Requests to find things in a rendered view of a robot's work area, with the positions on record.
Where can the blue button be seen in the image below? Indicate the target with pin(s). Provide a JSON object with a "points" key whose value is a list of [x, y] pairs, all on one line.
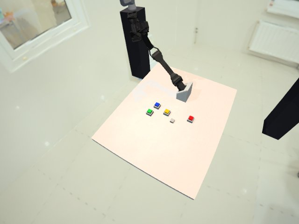
{"points": [[157, 105]]}

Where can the green button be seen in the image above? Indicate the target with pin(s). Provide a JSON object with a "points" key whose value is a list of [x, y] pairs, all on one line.
{"points": [[149, 112]]}

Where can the yellow button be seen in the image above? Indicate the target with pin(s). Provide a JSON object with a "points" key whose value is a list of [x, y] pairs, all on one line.
{"points": [[166, 112]]}

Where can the red button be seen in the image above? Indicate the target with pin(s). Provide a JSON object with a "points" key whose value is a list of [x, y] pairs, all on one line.
{"points": [[190, 119]]}

